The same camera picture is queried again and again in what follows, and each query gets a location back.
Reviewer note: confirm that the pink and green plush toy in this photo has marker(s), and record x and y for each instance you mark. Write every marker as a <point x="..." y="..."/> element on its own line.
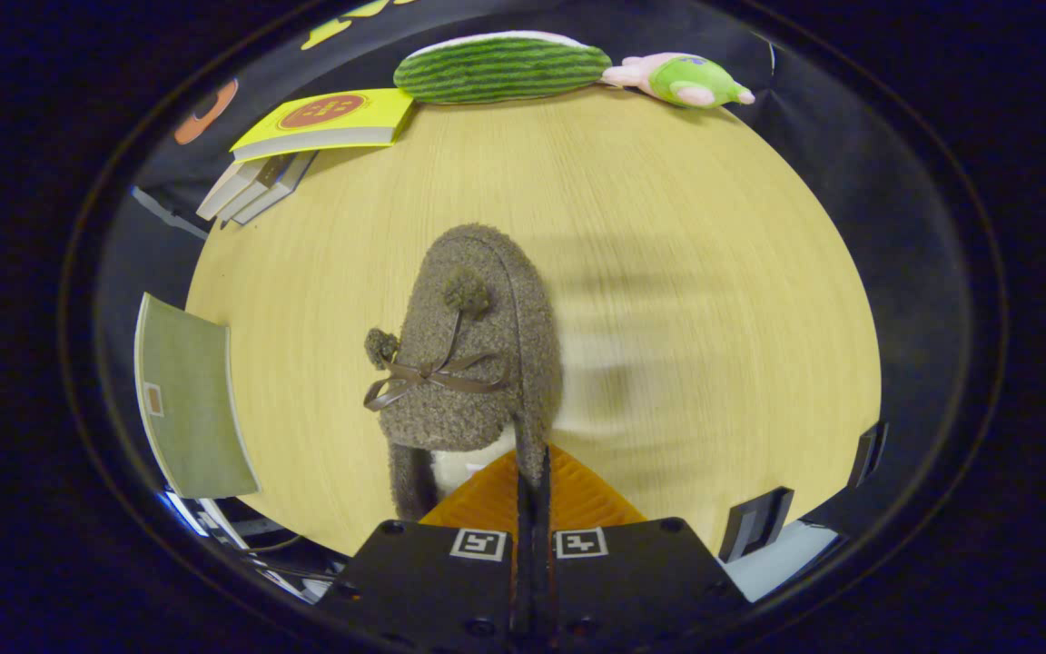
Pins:
<point x="695" y="82"/>

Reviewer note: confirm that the pale green fabric storage box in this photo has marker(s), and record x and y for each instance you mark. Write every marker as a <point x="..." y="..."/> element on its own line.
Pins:
<point x="192" y="400"/>

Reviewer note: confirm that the black backdrop cloth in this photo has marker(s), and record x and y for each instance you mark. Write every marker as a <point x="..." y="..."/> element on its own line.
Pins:
<point x="850" y="182"/>

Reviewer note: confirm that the yellow book with red circle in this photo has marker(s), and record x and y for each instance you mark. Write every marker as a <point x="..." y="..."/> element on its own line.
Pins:
<point x="373" y="113"/>

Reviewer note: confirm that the black rectangular frame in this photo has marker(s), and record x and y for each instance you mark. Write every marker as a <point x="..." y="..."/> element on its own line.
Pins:
<point x="863" y="459"/>
<point x="732" y="536"/>

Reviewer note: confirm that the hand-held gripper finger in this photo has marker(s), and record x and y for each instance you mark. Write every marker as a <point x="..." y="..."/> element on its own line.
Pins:
<point x="523" y="581"/>
<point x="542" y="581"/>

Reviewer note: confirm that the watermelon slice plush toy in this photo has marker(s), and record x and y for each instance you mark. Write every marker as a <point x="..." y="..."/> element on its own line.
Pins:
<point x="505" y="73"/>

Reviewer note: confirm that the brown fuzzy slipper shoe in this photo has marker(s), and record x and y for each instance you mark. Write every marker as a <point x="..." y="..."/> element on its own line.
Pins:
<point x="496" y="272"/>

